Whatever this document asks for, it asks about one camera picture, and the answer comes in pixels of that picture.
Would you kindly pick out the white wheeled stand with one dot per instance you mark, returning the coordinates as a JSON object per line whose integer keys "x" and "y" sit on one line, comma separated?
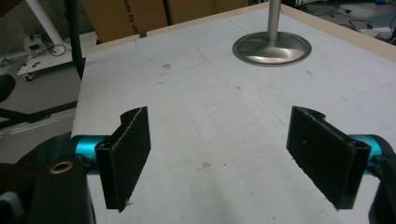
{"x": 77, "y": 43}

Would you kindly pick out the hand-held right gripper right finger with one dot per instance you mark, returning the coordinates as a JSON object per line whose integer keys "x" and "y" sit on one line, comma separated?
{"x": 327, "y": 155}

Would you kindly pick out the black round object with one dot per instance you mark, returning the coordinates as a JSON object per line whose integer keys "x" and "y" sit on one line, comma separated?
{"x": 6, "y": 88}

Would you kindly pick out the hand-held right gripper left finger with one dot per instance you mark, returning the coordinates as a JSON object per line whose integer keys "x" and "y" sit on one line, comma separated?
{"x": 124, "y": 161}

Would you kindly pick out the white power strip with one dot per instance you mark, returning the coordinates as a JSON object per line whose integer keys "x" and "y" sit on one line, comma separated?
{"x": 373, "y": 32}

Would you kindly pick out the black frame bar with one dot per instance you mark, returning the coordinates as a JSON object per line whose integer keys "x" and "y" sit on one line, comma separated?
{"x": 34, "y": 116}

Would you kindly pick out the grey tape piece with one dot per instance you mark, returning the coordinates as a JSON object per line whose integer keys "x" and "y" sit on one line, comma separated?
{"x": 143, "y": 34}

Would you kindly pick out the aluminium rail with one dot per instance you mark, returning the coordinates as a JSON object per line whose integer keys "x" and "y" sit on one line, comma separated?
{"x": 31, "y": 129}

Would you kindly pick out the silver metal stand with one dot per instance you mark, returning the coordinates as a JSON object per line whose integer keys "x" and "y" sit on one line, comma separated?
{"x": 271, "y": 49}

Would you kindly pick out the plain brown cardboard box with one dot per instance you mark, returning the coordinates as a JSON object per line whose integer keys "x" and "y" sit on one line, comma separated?
{"x": 124, "y": 18}
{"x": 202, "y": 9}

